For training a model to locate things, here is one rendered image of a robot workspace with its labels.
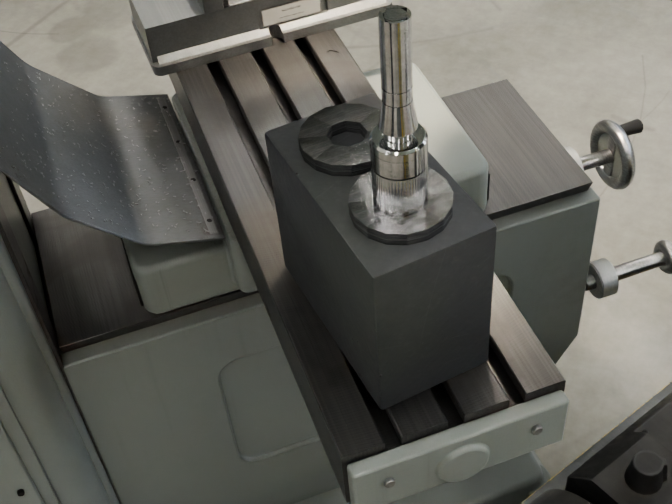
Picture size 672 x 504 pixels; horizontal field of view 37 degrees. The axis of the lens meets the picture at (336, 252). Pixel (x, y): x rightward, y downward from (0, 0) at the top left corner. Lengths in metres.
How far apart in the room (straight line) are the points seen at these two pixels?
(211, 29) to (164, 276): 0.34
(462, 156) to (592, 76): 1.60
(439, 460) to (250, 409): 0.61
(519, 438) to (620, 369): 1.22
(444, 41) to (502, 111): 1.48
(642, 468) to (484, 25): 2.05
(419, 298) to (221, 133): 0.49
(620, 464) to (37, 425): 0.74
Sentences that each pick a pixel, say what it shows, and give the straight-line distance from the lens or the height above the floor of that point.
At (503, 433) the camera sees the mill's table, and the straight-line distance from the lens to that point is 0.97.
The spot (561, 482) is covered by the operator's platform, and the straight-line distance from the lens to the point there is 1.55.
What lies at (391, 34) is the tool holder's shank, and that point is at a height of 1.31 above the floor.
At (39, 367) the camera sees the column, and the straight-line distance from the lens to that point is 1.29.
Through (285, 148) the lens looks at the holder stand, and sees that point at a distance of 0.93.
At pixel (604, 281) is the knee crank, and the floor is 0.54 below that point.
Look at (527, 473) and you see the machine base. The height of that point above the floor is 0.20.
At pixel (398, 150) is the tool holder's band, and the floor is 1.21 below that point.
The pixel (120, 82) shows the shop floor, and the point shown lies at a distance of 3.05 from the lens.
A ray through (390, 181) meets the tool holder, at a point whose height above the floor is 1.18.
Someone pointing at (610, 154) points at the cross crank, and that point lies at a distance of 1.67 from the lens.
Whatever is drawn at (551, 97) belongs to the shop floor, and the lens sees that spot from 2.84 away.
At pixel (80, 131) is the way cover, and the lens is 1.34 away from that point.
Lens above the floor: 1.72
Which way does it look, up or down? 46 degrees down
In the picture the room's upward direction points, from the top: 6 degrees counter-clockwise
